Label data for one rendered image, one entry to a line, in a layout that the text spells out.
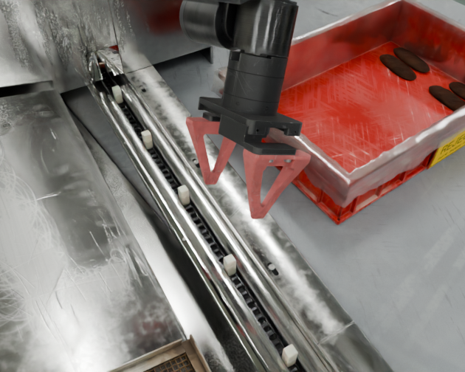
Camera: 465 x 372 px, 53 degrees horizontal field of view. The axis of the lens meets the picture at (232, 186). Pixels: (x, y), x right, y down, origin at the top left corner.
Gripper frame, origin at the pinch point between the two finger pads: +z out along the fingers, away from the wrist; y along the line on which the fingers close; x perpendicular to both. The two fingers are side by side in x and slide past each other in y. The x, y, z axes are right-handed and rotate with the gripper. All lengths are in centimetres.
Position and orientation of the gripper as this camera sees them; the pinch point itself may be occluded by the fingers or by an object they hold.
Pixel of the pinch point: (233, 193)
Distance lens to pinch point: 50.3
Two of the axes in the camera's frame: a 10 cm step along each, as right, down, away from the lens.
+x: -8.4, 0.3, -5.5
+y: -5.2, -3.6, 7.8
